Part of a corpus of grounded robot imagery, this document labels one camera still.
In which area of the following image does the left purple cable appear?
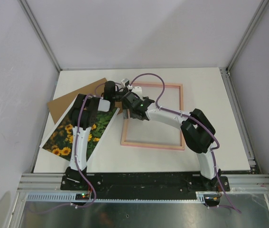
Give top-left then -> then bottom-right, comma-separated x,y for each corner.
27,82 -> 123,214

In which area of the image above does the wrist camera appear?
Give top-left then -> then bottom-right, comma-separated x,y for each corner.
121,78 -> 130,88
127,85 -> 142,96

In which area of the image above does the pink wooden picture frame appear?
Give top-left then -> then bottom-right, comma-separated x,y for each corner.
121,83 -> 185,151

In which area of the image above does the clear acrylic sheet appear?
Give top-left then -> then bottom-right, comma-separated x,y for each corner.
126,87 -> 181,146

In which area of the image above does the aluminium frame rail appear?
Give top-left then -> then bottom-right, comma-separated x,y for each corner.
18,0 -> 61,73

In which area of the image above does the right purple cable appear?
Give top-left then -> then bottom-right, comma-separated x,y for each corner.
129,73 -> 242,213

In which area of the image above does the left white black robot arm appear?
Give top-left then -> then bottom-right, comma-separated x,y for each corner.
69,81 -> 128,171

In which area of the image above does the white slotted cable duct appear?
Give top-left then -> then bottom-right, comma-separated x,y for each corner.
25,191 -> 220,204

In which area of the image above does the purple cable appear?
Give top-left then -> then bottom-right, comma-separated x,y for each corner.
129,73 -> 242,213
27,82 -> 123,214

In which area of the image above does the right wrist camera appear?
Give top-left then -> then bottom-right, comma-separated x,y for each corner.
127,85 -> 142,96

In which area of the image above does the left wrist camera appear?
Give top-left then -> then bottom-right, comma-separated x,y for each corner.
121,78 -> 130,88

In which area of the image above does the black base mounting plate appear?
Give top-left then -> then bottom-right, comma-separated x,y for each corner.
60,169 -> 230,200

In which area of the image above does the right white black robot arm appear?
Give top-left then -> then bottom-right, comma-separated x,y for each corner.
121,92 -> 220,190

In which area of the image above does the brown cardboard backing board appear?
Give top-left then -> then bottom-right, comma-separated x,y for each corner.
46,77 -> 125,124

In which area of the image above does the sunflower photo print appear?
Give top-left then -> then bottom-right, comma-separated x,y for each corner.
41,108 -> 117,161

